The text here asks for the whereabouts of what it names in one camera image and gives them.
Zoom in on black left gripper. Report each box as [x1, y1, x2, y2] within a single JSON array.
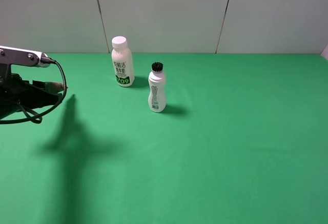
[[1, 64, 63, 120]]

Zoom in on white bottle with black brush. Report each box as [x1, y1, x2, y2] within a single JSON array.
[[148, 62, 166, 113]]

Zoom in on black camera cable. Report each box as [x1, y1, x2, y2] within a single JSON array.
[[0, 56, 68, 125]]

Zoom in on purple eggplant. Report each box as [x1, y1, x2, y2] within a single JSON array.
[[45, 82, 64, 94]]

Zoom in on white milk bottle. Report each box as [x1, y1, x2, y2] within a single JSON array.
[[111, 36, 135, 87]]

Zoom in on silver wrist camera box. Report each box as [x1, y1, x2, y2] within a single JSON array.
[[0, 46, 50, 68]]

